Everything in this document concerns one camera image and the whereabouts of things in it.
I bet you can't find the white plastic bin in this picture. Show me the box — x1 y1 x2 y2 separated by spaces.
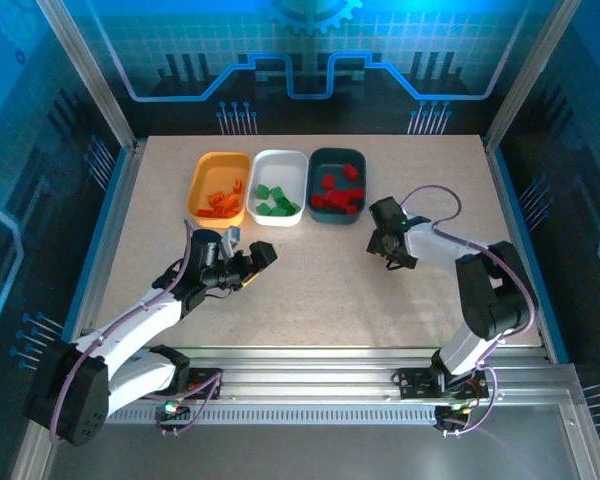
246 148 310 227

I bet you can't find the dark teal plastic bin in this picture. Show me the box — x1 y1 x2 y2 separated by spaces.
305 146 368 225

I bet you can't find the blue-edged side rail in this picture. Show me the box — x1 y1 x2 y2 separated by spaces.
54 139 149 364
481 134 574 365

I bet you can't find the yellow-orange plastic bin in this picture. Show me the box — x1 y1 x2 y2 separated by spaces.
186 150 252 230

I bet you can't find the slotted metal cable duct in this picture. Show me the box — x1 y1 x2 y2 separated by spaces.
104 407 439 426

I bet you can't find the aluminium base beam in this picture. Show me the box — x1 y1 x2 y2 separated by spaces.
39 347 589 409

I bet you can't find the grey metal lower panel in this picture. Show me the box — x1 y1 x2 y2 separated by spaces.
44 424 581 480

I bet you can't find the aluminium frame post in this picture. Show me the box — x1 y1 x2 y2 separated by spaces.
35 0 140 151
482 0 581 151

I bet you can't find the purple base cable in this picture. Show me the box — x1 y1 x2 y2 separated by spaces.
439 362 501 437
154 372 225 437

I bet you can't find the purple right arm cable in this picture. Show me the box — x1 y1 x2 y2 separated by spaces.
400 185 537 366

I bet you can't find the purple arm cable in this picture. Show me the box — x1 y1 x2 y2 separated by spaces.
47 218 195 446
400 185 537 366

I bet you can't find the status LED control box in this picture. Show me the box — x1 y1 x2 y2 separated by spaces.
155 398 191 437
435 399 476 437

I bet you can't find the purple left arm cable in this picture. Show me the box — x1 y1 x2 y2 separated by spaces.
47 218 195 446

